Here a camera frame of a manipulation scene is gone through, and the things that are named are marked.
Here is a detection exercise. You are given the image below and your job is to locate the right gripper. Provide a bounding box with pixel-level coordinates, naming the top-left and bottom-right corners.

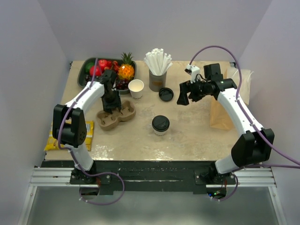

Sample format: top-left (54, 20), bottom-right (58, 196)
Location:
top-left (177, 77), bottom-right (210, 106)

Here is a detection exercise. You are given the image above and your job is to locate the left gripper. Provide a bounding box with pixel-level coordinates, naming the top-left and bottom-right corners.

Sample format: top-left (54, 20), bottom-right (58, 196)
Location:
top-left (102, 89), bottom-right (122, 114)

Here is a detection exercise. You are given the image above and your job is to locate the black cup lid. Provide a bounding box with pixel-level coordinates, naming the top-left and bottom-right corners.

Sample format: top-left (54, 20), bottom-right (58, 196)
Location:
top-left (152, 115), bottom-right (170, 132)
top-left (158, 87), bottom-right (174, 102)

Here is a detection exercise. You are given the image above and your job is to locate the brown paper bag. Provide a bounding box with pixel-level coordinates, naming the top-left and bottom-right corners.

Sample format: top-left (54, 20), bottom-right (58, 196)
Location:
top-left (210, 67), bottom-right (253, 130)

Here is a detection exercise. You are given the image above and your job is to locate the white paper cup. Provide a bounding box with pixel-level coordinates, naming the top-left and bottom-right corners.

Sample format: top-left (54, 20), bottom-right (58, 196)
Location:
top-left (128, 79), bottom-right (144, 100)
top-left (153, 129), bottom-right (167, 136)

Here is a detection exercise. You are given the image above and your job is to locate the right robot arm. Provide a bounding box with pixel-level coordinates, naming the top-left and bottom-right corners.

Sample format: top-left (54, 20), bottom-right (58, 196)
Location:
top-left (177, 63), bottom-right (275, 184)

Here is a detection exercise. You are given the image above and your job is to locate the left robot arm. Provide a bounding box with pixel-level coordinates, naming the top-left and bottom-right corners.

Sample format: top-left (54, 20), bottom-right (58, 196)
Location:
top-left (52, 69), bottom-right (121, 184)

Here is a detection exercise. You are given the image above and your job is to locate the dark grapes bunch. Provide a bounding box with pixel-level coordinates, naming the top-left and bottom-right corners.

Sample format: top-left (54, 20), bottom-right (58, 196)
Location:
top-left (83, 75), bottom-right (128, 90)

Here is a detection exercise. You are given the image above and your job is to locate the brown cardboard cup carrier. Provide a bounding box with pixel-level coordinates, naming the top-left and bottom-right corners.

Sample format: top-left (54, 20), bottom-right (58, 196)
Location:
top-left (96, 100), bottom-right (136, 131)

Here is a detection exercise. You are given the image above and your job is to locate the grey straw holder cup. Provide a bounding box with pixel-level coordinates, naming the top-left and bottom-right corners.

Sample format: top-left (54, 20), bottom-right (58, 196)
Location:
top-left (149, 70), bottom-right (167, 92)

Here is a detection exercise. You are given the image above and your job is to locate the toy pineapple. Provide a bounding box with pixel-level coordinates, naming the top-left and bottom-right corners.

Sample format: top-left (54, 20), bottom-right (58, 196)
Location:
top-left (118, 52), bottom-right (135, 81)

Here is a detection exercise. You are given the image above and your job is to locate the white paper straws bundle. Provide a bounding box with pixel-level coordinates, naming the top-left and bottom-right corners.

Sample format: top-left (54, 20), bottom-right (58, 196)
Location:
top-left (144, 48), bottom-right (173, 76)

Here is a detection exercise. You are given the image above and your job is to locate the dark green fruit tray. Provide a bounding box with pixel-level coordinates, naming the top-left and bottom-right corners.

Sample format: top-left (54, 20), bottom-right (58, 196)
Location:
top-left (77, 58), bottom-right (136, 94)

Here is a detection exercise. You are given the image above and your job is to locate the green lime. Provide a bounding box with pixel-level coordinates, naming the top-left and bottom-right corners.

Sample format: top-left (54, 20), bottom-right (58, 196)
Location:
top-left (84, 62), bottom-right (94, 73)

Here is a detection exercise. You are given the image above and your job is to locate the yellow snack bag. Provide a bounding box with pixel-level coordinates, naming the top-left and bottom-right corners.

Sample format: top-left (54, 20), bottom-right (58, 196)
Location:
top-left (44, 121), bottom-right (94, 151)

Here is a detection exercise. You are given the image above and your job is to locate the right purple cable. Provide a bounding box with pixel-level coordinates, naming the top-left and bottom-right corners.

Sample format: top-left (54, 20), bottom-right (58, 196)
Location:
top-left (188, 45), bottom-right (300, 203)

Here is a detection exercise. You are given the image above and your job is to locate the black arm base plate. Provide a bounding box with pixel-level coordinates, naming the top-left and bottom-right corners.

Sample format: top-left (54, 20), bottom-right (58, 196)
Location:
top-left (41, 161), bottom-right (236, 195)

